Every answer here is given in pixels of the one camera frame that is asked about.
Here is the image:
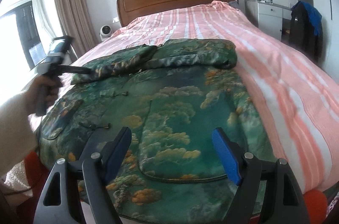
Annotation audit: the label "black and blue hanging clothes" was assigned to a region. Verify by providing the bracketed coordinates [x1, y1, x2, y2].
[288, 1, 323, 63]

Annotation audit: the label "beige curtain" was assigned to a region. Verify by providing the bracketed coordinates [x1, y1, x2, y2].
[55, 0, 99, 57]

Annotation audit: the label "small white fan heater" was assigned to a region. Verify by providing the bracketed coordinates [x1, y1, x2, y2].
[99, 25, 112, 42]

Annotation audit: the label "white bedside cabinet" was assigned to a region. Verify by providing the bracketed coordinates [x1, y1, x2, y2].
[244, 0, 291, 41]

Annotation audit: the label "dark framed window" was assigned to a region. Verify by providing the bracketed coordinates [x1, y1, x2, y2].
[14, 1, 46, 70]

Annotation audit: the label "green landscape print jacket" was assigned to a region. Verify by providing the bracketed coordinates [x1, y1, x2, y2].
[39, 39, 275, 223]

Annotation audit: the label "pink striped bed sheet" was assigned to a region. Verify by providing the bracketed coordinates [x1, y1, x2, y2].
[78, 1, 338, 192]

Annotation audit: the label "person's left hand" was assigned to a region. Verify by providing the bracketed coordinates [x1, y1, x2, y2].
[24, 76, 63, 115]

